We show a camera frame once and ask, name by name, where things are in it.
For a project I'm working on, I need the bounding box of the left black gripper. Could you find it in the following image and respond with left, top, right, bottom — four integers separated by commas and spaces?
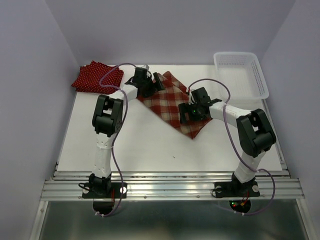
142, 73, 165, 98

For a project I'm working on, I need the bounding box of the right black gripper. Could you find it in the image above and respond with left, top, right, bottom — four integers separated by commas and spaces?
177, 100, 206, 124

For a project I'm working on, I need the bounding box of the red white plaid skirt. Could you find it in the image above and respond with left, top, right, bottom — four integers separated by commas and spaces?
138, 71, 211, 139

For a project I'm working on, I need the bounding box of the red polka dot skirt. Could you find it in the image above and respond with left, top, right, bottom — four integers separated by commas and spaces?
71, 74, 123, 95
77, 61, 124, 81

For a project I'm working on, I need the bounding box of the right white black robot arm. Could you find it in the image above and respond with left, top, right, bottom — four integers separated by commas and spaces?
178, 87, 277, 198

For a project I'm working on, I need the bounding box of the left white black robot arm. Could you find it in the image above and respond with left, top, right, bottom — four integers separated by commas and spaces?
82, 65, 165, 199

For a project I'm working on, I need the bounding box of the white plastic basket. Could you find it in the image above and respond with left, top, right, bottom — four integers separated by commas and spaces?
213, 51, 270, 102

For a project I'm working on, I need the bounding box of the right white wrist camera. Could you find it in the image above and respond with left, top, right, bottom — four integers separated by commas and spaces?
185, 88, 196, 105

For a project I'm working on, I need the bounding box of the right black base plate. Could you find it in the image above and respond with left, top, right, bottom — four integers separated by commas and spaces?
211, 181, 261, 199

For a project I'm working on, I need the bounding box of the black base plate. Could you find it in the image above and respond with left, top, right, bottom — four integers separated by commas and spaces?
78, 182, 128, 199
211, 181, 261, 199

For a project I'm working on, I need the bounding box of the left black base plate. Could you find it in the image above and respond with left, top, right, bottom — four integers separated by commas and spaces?
78, 182, 128, 199

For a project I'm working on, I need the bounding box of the aluminium rail frame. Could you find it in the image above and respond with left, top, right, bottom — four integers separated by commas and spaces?
30, 144, 320, 240

